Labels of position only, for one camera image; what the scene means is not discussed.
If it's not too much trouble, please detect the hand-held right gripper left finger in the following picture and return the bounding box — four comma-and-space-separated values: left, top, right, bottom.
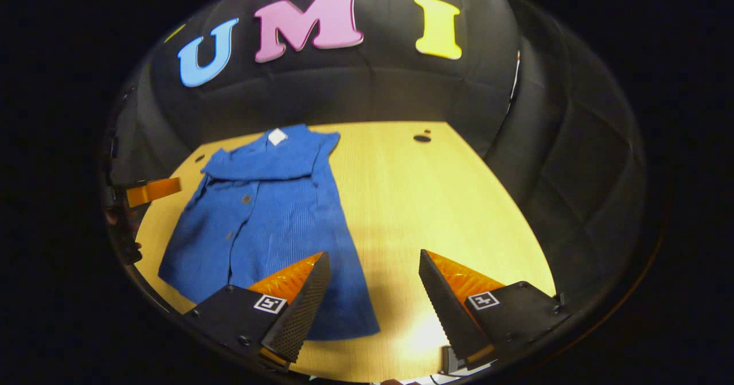
182, 251, 333, 371

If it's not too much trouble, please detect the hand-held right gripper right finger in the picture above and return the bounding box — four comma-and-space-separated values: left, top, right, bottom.
418, 249, 574, 372

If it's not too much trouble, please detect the blue button shirt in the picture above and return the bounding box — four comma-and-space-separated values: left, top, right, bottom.
158, 123, 381, 341

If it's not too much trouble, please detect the black backdrop cloth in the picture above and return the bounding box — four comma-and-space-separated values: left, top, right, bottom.
103, 0, 649, 317

